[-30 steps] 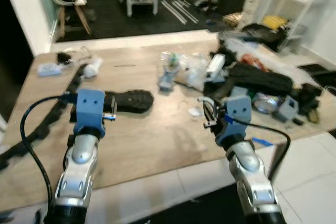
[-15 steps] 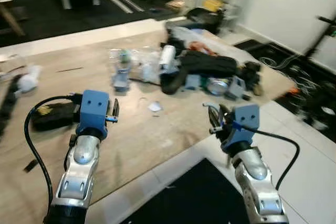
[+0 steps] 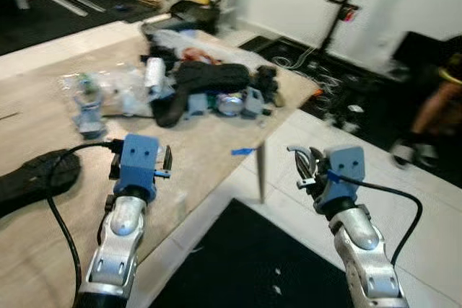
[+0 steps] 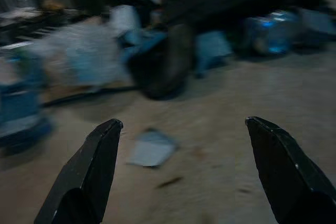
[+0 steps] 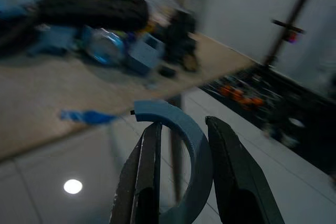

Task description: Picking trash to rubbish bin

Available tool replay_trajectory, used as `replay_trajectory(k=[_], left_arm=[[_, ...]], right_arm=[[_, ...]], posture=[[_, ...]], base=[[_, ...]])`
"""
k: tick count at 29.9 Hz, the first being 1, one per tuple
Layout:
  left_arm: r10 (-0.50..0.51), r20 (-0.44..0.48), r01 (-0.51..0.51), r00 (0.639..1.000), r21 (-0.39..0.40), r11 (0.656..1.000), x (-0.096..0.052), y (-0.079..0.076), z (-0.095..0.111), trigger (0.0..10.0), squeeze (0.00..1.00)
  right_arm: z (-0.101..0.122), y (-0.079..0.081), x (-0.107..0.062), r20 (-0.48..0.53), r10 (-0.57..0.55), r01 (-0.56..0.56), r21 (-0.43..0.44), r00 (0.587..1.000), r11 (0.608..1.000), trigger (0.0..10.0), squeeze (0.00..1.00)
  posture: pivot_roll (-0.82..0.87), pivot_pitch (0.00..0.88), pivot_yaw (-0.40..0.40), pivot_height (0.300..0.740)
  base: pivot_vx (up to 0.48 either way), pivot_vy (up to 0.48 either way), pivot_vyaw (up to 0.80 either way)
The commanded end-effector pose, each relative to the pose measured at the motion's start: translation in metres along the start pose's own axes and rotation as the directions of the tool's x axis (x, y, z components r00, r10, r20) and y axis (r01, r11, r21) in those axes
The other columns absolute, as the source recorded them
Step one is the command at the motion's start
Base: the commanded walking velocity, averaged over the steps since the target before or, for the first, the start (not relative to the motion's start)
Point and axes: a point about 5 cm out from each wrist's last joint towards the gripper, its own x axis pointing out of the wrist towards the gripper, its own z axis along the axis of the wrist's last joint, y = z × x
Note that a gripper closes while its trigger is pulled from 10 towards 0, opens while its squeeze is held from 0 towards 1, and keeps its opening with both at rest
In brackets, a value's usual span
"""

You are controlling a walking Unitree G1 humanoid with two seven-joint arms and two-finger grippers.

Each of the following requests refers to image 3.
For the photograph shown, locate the grey metal table leg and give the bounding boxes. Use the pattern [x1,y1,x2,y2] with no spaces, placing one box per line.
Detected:
[256,141,267,205]

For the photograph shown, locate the grey plastic block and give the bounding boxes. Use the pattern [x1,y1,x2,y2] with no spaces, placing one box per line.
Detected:
[186,91,218,119]
[241,87,267,119]

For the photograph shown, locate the small black device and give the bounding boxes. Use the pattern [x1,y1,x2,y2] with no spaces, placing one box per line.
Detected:
[252,66,282,107]

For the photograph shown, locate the silver can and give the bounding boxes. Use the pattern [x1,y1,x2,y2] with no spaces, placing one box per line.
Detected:
[217,92,243,117]

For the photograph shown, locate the white cylinder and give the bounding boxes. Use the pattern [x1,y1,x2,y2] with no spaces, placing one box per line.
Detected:
[144,56,166,97]

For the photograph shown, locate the grey blue plastic gripper part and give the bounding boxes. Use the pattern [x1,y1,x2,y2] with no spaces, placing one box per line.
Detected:
[71,77,108,140]

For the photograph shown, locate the clear plastic bag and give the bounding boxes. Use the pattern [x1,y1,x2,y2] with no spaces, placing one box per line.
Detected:
[61,61,157,119]

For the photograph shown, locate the black floor mat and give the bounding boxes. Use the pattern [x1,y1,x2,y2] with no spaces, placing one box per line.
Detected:
[147,198,355,308]

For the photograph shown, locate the person's leg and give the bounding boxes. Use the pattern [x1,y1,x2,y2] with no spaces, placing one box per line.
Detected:
[392,54,462,170]

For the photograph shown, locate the black pole stand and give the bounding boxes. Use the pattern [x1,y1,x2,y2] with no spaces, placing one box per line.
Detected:
[321,0,366,54]

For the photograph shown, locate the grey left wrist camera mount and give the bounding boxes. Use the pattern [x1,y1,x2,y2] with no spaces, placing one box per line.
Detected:
[109,134,162,201]

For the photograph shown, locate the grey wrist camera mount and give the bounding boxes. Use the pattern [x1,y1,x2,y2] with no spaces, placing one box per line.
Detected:
[109,134,162,201]
[317,146,367,208]

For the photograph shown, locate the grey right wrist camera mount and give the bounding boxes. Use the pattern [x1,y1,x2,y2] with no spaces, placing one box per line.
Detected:
[317,146,367,208]

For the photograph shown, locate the black mat with cables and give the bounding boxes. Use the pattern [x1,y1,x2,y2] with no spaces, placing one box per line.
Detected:
[240,33,406,137]

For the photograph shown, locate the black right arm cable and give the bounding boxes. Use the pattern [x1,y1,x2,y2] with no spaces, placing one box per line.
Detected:
[324,170,424,267]

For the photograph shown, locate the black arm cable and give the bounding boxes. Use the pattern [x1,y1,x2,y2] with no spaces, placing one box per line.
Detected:
[46,140,128,307]
[324,170,424,267]

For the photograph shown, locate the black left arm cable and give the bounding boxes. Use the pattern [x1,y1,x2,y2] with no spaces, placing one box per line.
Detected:
[46,140,128,307]

